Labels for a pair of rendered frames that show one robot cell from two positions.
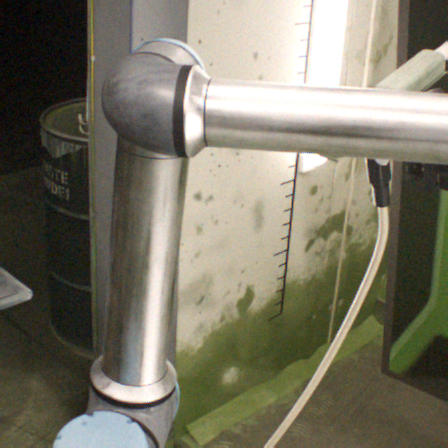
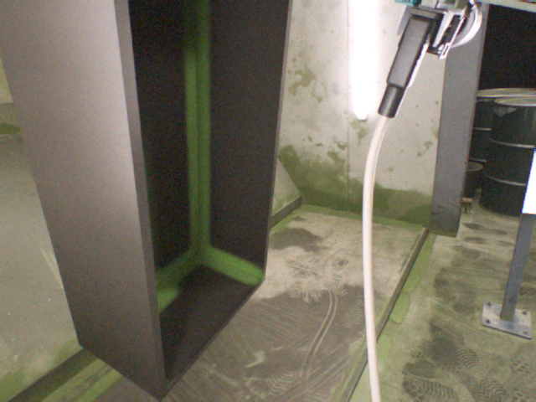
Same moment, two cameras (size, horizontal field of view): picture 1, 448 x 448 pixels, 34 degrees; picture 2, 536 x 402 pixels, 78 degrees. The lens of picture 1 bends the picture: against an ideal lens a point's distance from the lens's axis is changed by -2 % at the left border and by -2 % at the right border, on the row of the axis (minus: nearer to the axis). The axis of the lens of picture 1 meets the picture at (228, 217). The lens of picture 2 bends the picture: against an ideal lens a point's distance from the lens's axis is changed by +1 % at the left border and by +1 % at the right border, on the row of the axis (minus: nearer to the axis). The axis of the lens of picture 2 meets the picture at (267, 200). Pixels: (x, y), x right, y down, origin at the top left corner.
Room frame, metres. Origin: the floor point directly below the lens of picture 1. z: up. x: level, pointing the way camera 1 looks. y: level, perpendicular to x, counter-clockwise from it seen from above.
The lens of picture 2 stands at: (1.47, 0.23, 1.29)
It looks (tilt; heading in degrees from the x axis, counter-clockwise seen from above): 22 degrees down; 263
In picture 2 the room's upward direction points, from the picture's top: 6 degrees counter-clockwise
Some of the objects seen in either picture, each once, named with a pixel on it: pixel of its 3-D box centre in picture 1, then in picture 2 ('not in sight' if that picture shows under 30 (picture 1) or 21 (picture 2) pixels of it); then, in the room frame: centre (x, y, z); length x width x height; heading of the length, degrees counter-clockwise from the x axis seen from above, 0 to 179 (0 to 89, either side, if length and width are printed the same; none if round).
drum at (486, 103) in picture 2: not in sight; (494, 139); (-1.14, -2.60, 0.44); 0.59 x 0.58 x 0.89; 128
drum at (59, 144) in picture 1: (117, 224); not in sight; (2.63, 0.43, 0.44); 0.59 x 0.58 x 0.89; 27
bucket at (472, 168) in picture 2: not in sight; (461, 180); (-0.71, -2.43, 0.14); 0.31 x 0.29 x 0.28; 46
